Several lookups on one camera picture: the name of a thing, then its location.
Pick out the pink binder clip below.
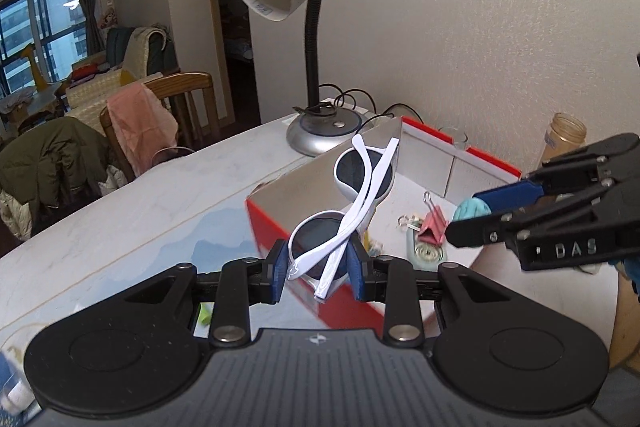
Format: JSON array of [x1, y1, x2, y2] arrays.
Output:
[[397, 191, 447, 248]]

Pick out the large window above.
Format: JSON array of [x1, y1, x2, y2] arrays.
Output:
[[0, 0, 108, 96]]

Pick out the yellow toy giraffe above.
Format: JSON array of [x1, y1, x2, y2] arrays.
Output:
[[19, 42, 54, 96]]

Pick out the green clear tape measure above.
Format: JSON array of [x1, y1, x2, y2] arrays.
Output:
[[403, 229, 449, 271]]

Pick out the pink cloth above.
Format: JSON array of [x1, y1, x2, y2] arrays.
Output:
[[107, 84, 179, 176]]

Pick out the cream sofa blanket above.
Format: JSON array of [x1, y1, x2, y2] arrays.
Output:
[[122, 27, 169, 80]]

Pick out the black lamp cable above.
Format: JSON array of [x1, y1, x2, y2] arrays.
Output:
[[292, 83, 427, 134]]

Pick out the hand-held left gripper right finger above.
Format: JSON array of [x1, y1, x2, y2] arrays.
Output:
[[346, 239, 511, 349]]

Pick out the sofa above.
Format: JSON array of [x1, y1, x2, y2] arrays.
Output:
[[65, 26, 181, 118]]

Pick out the blue mountain print table mat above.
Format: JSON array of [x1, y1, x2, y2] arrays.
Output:
[[0, 199, 441, 415]]

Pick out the brown glass bottle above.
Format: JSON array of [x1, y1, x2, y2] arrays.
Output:
[[537, 113, 587, 168]]

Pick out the light wooden chair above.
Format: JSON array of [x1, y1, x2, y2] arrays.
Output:
[[607, 274, 640, 369]]

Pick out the person's right hand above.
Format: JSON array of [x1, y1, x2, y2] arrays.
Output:
[[607, 254, 640, 298]]

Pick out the clear drinking glass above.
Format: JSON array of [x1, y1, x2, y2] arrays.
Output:
[[439, 127, 470, 153]]

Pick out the white sunglasses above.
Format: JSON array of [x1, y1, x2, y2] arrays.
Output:
[[287, 134, 401, 303]]

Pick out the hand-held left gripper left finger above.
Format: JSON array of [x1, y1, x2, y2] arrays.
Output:
[[120, 239, 293, 349]]

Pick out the red cardboard box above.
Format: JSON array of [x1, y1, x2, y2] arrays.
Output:
[[245, 116, 524, 332]]

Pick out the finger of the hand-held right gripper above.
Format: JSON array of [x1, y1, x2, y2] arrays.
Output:
[[472, 133, 640, 214], [444, 183, 627, 251]]

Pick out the olive green jacket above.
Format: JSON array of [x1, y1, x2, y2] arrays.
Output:
[[0, 117, 121, 219]]

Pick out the wooden slatted chair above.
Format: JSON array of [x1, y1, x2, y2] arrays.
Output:
[[99, 72, 221, 178]]

